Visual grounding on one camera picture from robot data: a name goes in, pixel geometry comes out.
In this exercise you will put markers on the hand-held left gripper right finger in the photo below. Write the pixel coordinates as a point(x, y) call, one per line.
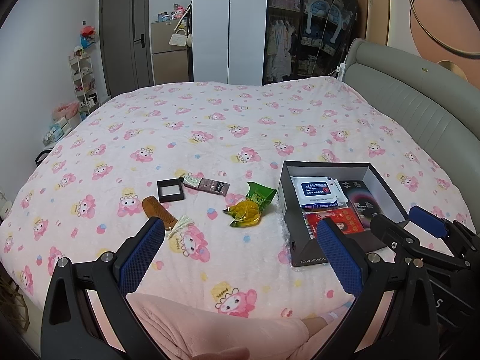
point(337, 255)

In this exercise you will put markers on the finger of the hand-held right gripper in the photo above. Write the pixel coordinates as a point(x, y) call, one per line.
point(390, 232)
point(427, 219)

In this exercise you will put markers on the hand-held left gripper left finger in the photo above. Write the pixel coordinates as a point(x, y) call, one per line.
point(142, 255)

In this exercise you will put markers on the black cardboard box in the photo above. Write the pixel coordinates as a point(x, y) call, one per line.
point(300, 232)

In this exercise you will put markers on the wooden comb with tassel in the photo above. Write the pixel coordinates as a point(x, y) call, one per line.
point(157, 208)

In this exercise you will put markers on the green yellow snack packet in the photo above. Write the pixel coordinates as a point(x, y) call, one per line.
point(247, 212)

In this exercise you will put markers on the red packet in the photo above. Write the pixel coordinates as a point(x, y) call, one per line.
point(341, 221)

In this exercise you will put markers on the black purple card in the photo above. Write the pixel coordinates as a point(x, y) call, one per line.
point(360, 198)

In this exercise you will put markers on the white wet wipes pack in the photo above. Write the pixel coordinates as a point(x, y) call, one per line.
point(318, 193)

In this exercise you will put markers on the small green white sachet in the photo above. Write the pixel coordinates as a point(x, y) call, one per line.
point(191, 180)

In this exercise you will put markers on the brown sachet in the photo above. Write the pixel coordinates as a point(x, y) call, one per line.
point(213, 187)

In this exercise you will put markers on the person's pink clothing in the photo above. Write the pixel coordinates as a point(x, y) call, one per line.
point(225, 326)

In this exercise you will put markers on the grey padded headboard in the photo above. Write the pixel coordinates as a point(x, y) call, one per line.
point(412, 101)

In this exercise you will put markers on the tissue boxes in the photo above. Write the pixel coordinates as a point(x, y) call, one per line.
point(56, 131)

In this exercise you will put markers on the pink printed blanket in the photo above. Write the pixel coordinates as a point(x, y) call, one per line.
point(225, 120)

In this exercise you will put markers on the white rack shelf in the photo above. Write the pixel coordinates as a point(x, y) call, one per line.
point(84, 82)

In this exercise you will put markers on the beige cabinet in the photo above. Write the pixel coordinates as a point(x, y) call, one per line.
point(168, 63)

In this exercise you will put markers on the grey door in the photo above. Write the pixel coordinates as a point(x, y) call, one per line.
point(123, 45)

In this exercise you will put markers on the white handbag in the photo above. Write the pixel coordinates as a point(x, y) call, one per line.
point(178, 39)

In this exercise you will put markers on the glass display cabinet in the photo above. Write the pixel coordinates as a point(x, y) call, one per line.
point(288, 37)

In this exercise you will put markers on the white wardrobe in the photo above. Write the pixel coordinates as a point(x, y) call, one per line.
point(228, 26)

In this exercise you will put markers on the plush toys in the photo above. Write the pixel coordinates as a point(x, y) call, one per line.
point(178, 11)

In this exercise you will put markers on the black square frame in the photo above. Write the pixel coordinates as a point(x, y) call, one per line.
point(170, 191)

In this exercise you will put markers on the round wall decoration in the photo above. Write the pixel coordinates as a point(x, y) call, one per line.
point(431, 15)

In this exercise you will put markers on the red plush wall ornament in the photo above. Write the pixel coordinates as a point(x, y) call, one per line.
point(88, 33)

